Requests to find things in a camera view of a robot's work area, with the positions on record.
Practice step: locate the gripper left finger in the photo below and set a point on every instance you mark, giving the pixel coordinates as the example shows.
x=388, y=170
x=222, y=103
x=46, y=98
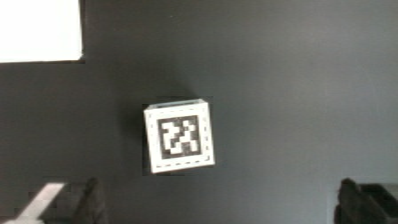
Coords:
x=68, y=203

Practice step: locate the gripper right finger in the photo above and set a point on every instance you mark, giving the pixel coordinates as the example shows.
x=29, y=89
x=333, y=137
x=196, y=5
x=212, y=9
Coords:
x=366, y=204

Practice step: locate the white marker cube left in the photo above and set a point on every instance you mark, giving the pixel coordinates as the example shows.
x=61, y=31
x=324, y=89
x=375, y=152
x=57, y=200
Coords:
x=178, y=131

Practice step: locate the white border wall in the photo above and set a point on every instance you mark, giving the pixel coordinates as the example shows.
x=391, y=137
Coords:
x=39, y=31

